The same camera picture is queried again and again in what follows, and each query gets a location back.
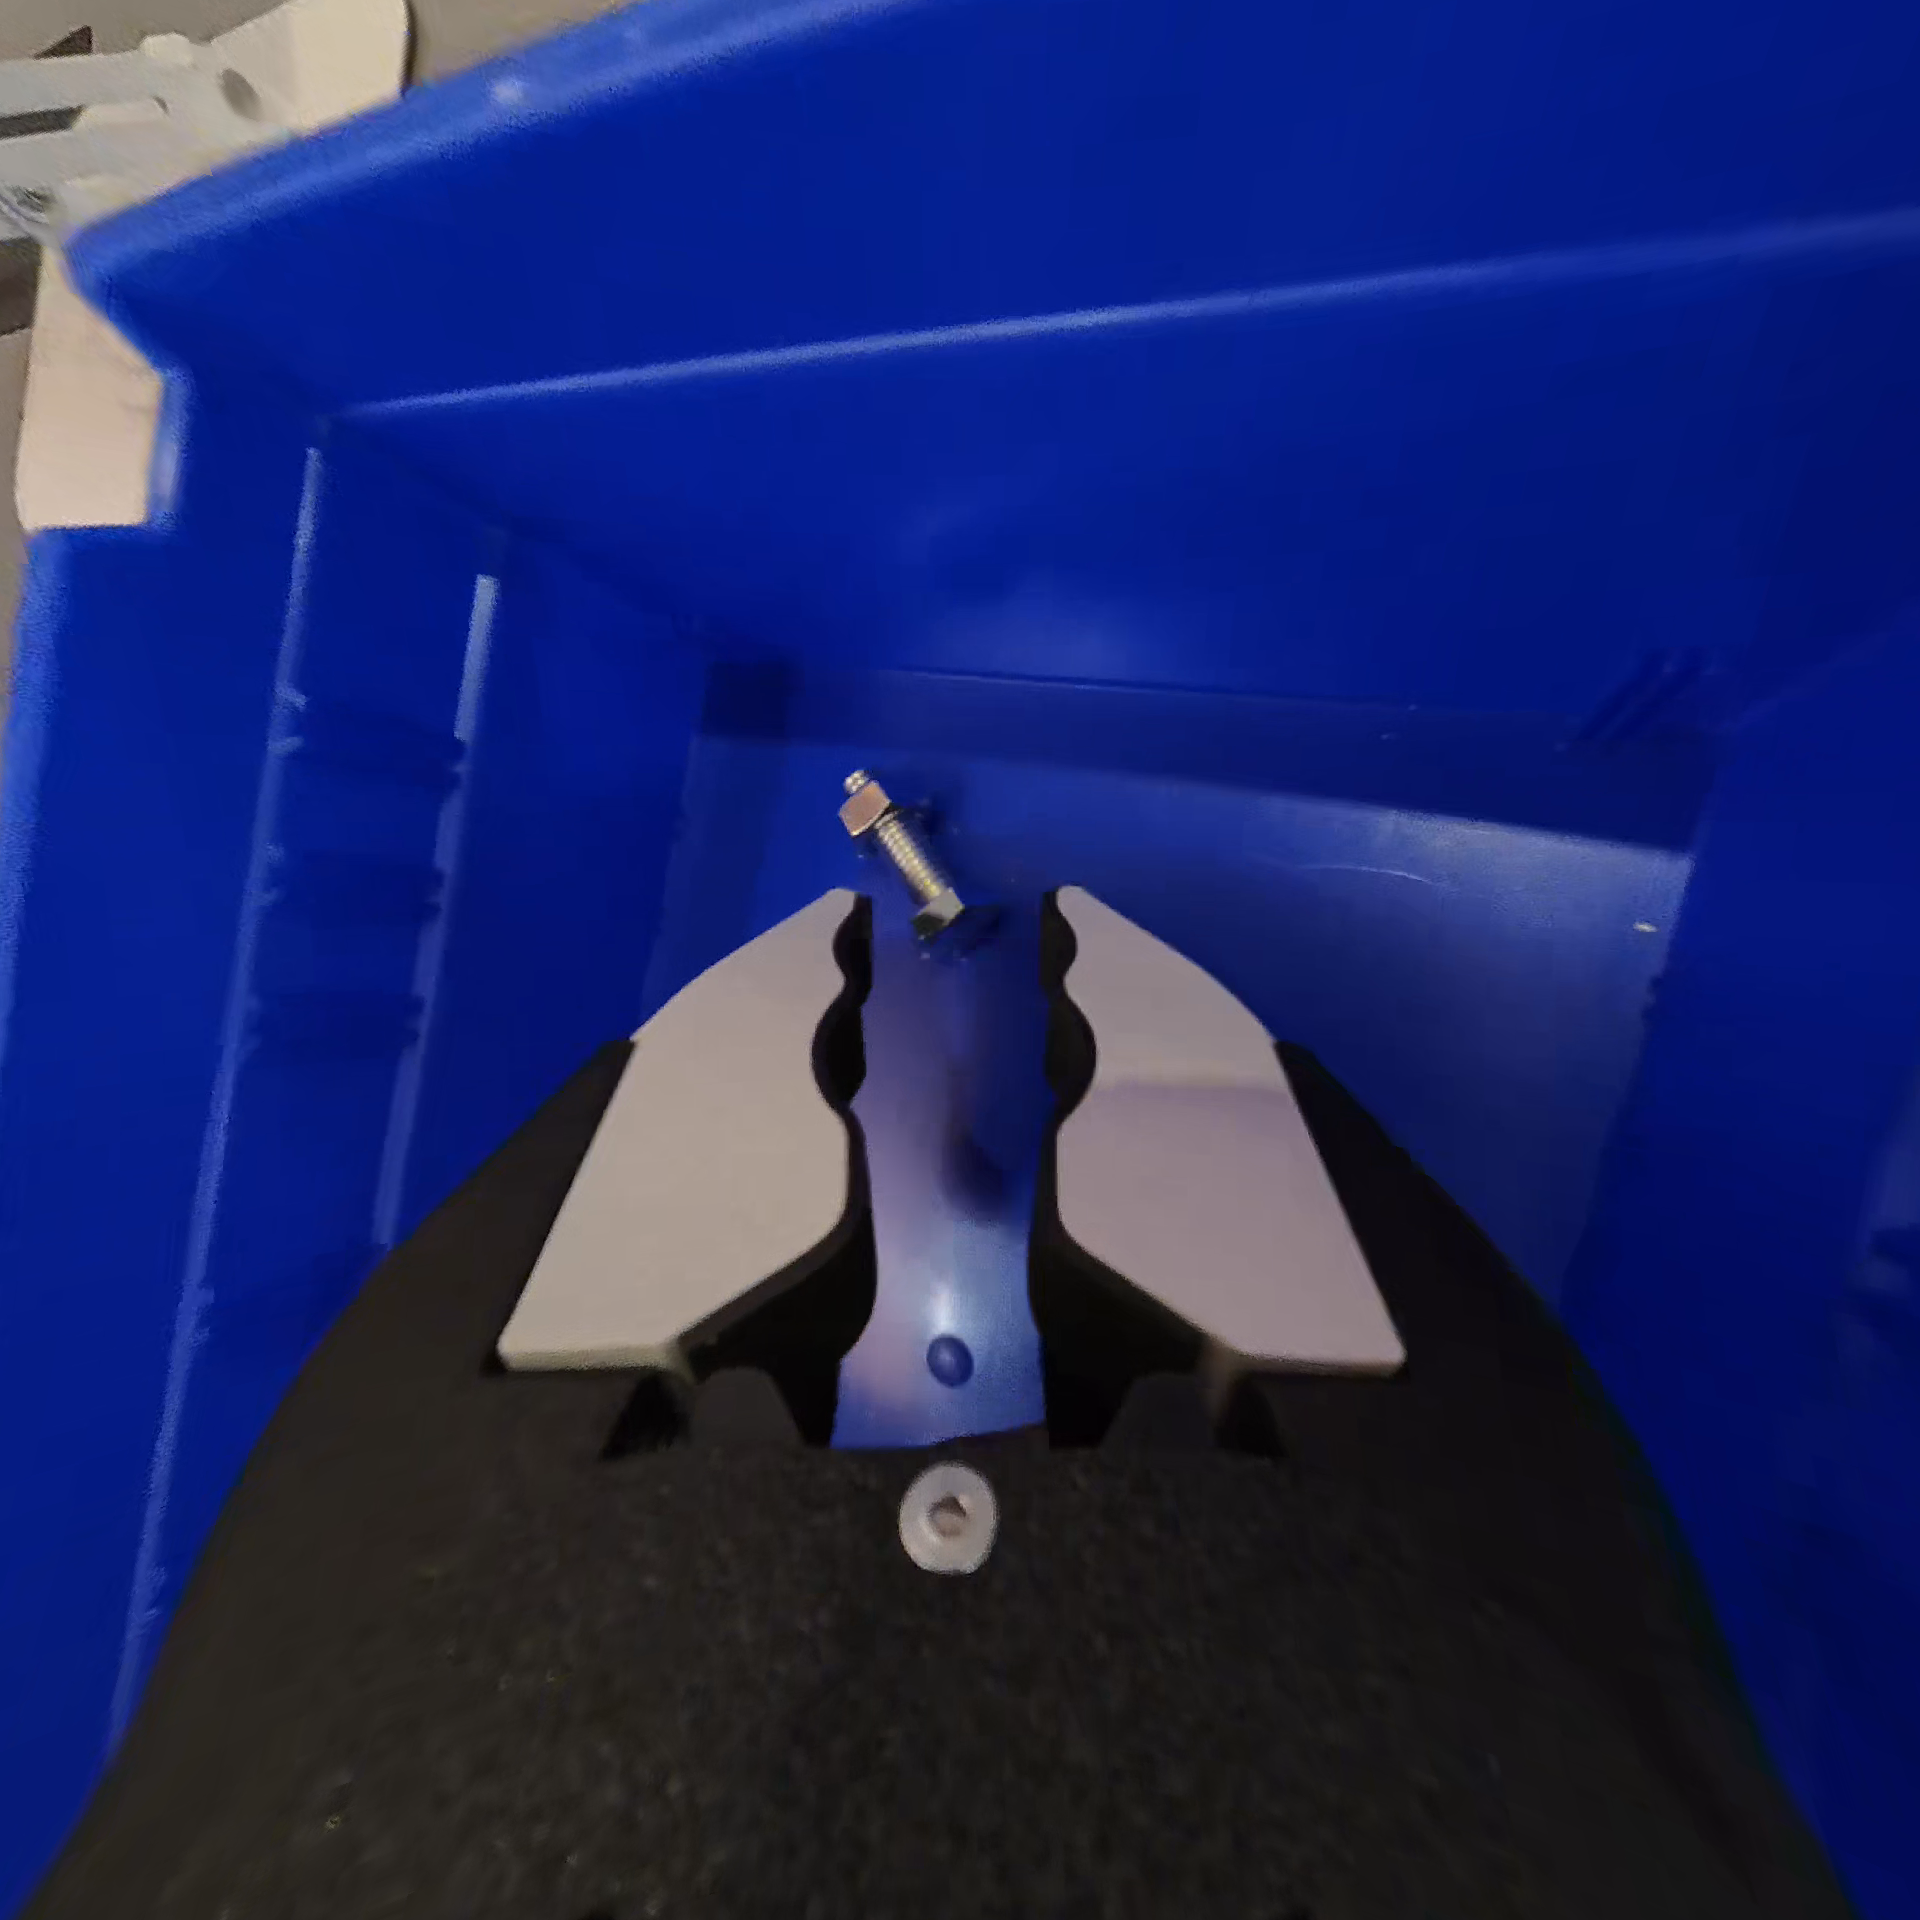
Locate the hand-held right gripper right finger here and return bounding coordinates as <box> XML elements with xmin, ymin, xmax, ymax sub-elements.
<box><xmin>1036</xmin><ymin>886</ymin><xmax>1407</xmax><ymax>1450</ymax></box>

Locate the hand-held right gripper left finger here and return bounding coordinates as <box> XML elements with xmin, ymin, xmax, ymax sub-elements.
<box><xmin>497</xmin><ymin>887</ymin><xmax>875</xmax><ymax>1450</ymax></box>

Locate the medium silver hex bolt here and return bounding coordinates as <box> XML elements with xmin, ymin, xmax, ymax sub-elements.
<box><xmin>844</xmin><ymin>768</ymin><xmax>1004</xmax><ymax>951</ymax></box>

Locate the blue plastic bin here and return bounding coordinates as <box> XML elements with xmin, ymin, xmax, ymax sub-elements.
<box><xmin>0</xmin><ymin>0</ymin><xmax>1920</xmax><ymax>1920</ymax></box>

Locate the white document stand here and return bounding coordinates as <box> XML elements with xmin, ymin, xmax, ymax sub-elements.
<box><xmin>0</xmin><ymin>0</ymin><xmax>413</xmax><ymax>536</ymax></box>

